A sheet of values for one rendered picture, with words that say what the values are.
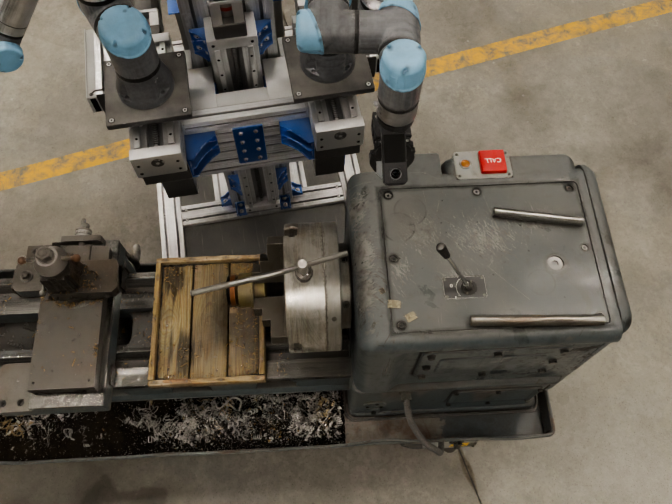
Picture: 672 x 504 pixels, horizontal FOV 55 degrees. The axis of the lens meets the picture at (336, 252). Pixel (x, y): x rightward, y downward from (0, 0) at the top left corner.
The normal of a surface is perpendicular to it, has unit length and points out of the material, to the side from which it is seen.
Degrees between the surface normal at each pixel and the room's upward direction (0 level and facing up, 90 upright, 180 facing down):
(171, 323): 0
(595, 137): 0
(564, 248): 0
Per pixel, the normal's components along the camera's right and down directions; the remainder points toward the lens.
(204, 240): 0.01, -0.43
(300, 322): 0.05, 0.45
